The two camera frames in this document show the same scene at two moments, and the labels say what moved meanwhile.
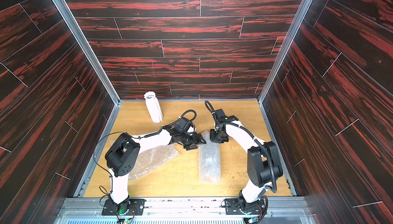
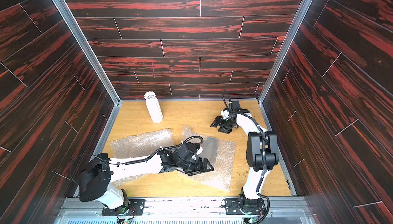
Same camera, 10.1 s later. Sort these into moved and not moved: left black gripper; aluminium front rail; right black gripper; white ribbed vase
Moved: right black gripper; left black gripper
Not moved: white ribbed vase; aluminium front rail
